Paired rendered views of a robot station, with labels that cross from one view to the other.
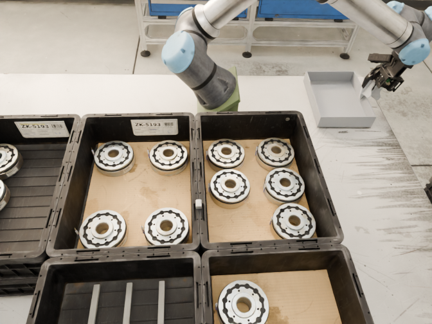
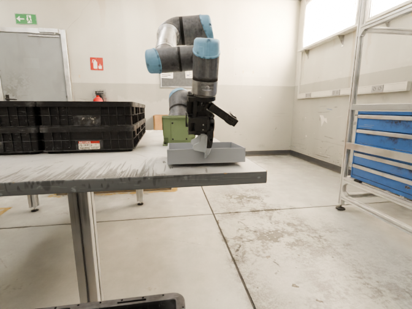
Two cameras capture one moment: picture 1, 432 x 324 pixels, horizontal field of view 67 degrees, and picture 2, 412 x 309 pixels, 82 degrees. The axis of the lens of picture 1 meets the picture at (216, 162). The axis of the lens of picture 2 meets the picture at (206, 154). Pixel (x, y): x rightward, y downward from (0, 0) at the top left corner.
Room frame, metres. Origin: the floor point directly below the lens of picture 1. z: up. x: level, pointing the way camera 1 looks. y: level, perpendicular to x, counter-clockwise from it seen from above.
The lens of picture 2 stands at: (0.97, -1.35, 0.90)
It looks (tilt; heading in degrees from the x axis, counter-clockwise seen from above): 11 degrees down; 87
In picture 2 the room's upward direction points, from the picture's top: straight up
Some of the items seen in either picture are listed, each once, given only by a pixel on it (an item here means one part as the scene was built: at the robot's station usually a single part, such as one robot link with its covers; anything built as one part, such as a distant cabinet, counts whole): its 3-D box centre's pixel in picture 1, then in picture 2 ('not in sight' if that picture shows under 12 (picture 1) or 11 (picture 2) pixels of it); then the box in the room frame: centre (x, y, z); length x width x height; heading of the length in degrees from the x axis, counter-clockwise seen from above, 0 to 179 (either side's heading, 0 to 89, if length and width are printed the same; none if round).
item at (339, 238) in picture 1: (259, 170); (94, 104); (0.49, -0.11, 0.92); 0.40 x 0.30 x 0.02; 7
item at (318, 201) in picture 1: (256, 182); (95, 114); (0.49, -0.11, 0.87); 0.40 x 0.30 x 0.11; 7
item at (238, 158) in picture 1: (225, 152); not in sight; (0.59, -0.03, 0.86); 0.10 x 0.10 x 0.01
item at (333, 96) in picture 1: (337, 97); (203, 151); (1.01, -0.45, 0.74); 0.27 x 0.20 x 0.05; 4
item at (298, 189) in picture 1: (285, 184); not in sight; (0.50, -0.18, 0.86); 0.10 x 0.10 x 0.01
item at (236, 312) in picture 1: (243, 305); not in sight; (0.19, -0.07, 0.86); 0.05 x 0.05 x 0.01
